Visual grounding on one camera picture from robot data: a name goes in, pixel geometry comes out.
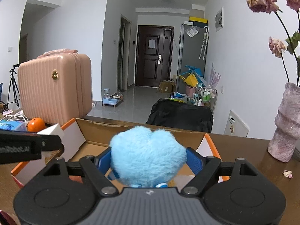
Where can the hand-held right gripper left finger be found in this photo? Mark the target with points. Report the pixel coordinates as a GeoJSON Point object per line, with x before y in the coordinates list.
{"type": "Point", "coordinates": [103, 161]}

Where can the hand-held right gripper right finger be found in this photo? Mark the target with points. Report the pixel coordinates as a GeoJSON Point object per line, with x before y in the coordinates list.
{"type": "Point", "coordinates": [194, 161]}

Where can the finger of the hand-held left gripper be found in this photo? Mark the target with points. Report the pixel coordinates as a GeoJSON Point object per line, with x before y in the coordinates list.
{"type": "Point", "coordinates": [28, 139]}

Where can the red printed cardboard box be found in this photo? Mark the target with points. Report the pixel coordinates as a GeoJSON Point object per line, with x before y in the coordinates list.
{"type": "Point", "coordinates": [98, 127]}

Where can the blue fluffy heart plush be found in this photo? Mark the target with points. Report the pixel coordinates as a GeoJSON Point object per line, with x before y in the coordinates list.
{"type": "Point", "coordinates": [147, 154]}

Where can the orange fruit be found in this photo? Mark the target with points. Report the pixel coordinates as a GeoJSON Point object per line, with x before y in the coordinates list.
{"type": "Point", "coordinates": [36, 124]}

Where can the blue tissue pack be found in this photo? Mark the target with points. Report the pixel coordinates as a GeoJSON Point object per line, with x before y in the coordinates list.
{"type": "Point", "coordinates": [11, 126]}

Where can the black cloth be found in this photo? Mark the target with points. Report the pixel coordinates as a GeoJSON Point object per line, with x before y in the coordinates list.
{"type": "Point", "coordinates": [180, 114]}

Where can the pink ribbed suitcase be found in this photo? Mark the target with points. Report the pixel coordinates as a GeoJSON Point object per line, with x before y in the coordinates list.
{"type": "Point", "coordinates": [54, 93]}

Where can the white flat board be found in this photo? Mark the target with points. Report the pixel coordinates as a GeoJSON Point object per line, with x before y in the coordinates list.
{"type": "Point", "coordinates": [236, 123]}

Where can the blue pet feeder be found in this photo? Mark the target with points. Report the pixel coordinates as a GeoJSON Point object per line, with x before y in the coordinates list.
{"type": "Point", "coordinates": [110, 100]}

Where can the blue white carton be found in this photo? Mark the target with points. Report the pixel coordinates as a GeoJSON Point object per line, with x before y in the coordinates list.
{"type": "Point", "coordinates": [178, 96]}

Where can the pink bucket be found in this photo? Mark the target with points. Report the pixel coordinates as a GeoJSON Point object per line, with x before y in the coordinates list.
{"type": "Point", "coordinates": [191, 91]}

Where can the brown cardboard carton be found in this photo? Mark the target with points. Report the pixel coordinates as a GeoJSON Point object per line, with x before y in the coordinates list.
{"type": "Point", "coordinates": [166, 86]}

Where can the yellow watering can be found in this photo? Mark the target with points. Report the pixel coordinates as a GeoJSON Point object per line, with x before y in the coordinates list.
{"type": "Point", "coordinates": [189, 80]}

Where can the purple feather decoration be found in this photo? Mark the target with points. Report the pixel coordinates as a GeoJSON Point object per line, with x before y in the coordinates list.
{"type": "Point", "coordinates": [215, 77]}

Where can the fallen pink petal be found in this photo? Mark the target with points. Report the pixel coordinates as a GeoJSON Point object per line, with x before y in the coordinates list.
{"type": "Point", "coordinates": [287, 174]}

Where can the mauve textured vase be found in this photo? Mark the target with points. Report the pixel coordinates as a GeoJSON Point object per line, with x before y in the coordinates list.
{"type": "Point", "coordinates": [286, 126]}

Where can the grey refrigerator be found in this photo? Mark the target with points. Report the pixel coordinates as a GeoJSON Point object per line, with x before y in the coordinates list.
{"type": "Point", "coordinates": [189, 58]}

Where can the dark brown entrance door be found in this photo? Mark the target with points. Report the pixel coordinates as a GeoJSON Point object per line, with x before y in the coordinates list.
{"type": "Point", "coordinates": [152, 58]}

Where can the grey side door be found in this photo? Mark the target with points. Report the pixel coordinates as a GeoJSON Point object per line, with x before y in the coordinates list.
{"type": "Point", "coordinates": [125, 51]}

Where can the white folded umbrella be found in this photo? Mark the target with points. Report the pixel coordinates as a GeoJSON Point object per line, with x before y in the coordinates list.
{"type": "Point", "coordinates": [204, 44]}

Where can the clear plastic bag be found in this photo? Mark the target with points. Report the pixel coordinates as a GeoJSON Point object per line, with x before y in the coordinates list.
{"type": "Point", "coordinates": [192, 31]}

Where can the yellow black box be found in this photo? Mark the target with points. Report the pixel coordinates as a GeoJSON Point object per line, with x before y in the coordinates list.
{"type": "Point", "coordinates": [198, 20]}

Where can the black camera tripod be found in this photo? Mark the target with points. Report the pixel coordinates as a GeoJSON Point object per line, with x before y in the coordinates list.
{"type": "Point", "coordinates": [14, 84]}

